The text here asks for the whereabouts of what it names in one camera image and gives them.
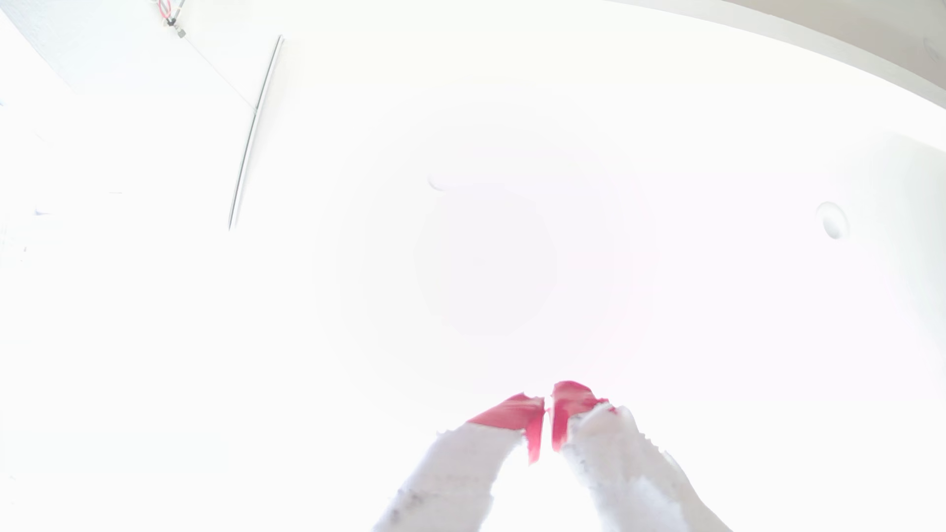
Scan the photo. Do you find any thin grey metal rod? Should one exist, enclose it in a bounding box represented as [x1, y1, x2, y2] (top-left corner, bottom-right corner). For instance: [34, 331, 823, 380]
[228, 34, 285, 232]

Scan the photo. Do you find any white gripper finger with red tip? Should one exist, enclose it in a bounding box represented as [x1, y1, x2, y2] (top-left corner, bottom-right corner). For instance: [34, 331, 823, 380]
[372, 394, 545, 532]
[551, 381, 733, 532]

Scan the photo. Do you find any red wire bundle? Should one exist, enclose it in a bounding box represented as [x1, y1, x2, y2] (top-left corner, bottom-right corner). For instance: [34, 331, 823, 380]
[155, 0, 187, 38]

